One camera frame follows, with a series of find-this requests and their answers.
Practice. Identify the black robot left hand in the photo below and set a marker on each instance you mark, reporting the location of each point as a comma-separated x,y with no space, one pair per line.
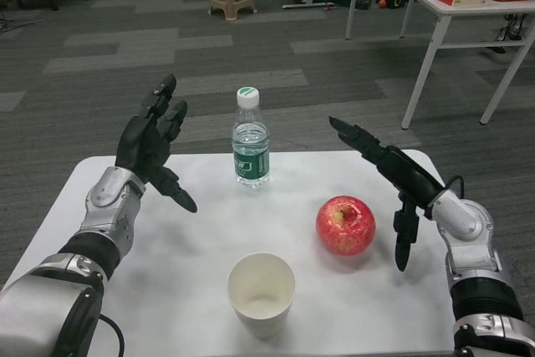
140,144

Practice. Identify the white paper cup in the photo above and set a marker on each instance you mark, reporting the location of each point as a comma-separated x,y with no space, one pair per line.
261,290

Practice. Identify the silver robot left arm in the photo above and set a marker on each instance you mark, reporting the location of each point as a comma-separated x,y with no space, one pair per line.
100,210

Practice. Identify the red apple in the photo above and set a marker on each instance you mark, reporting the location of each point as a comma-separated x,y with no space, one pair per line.
344,227

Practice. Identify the white table with legs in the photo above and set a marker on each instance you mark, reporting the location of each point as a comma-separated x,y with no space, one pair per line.
460,12

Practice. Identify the clear water bottle green label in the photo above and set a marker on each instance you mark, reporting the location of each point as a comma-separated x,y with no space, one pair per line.
251,156

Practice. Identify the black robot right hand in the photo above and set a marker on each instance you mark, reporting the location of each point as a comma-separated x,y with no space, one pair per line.
409,173

